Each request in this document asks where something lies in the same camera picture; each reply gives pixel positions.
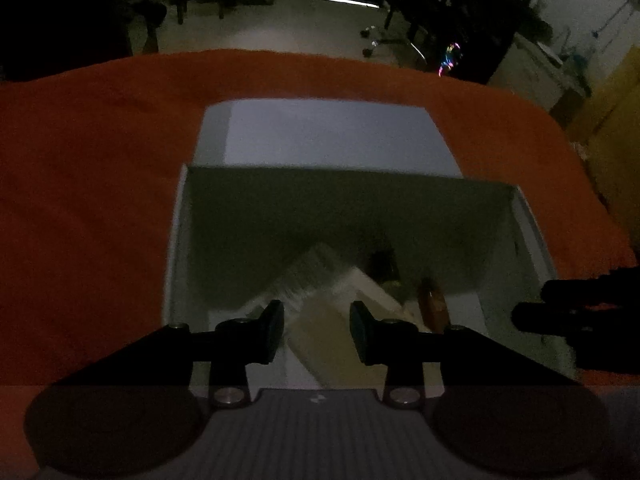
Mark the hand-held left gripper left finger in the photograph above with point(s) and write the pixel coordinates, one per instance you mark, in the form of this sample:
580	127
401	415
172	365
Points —
272	330

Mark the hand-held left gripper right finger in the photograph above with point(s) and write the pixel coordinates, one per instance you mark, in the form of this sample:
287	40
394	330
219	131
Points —
360	332

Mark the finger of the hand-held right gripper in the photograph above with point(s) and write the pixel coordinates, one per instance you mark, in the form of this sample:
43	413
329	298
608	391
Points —
550	317
585	290

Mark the beige cardboard box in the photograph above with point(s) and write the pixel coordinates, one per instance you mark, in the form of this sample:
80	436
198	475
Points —
325	330

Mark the orange brown oblong tool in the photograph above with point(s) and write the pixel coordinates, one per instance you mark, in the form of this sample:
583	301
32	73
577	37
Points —
434	305

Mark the white cardboard box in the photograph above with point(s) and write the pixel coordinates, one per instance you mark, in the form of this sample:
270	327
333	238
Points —
325	130

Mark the white flat packet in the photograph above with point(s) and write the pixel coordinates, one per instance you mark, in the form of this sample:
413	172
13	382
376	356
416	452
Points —
300	275

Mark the small black device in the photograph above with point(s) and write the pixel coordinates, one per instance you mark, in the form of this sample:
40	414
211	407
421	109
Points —
385	265

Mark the yellow board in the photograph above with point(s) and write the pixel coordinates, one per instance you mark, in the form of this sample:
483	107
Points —
610	145

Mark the white cabinet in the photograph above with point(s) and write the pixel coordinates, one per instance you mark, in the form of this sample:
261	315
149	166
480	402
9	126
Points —
537	72

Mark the orange tablecloth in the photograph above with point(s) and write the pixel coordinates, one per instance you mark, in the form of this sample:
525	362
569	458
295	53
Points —
100	160

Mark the computer tower with coloured lights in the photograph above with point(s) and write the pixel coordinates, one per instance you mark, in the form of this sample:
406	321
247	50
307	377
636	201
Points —
450	57

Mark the black office chair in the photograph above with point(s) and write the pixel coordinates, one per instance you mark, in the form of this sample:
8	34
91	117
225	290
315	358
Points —
400	25

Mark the dark round bin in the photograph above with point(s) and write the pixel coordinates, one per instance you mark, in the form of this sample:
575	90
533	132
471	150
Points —
150	14

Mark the dark wooden cabinet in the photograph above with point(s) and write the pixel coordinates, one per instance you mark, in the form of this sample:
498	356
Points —
60	10

